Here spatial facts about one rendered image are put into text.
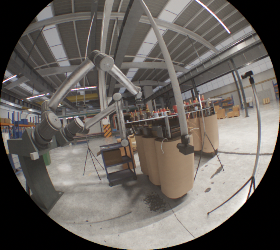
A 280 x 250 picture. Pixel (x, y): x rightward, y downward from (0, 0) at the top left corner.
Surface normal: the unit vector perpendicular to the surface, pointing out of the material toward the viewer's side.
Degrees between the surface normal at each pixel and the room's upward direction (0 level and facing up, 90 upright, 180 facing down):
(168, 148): 90
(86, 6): 175
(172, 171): 90
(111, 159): 90
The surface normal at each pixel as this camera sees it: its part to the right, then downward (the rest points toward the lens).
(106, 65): 0.64, 0.61
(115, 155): 0.40, -0.16
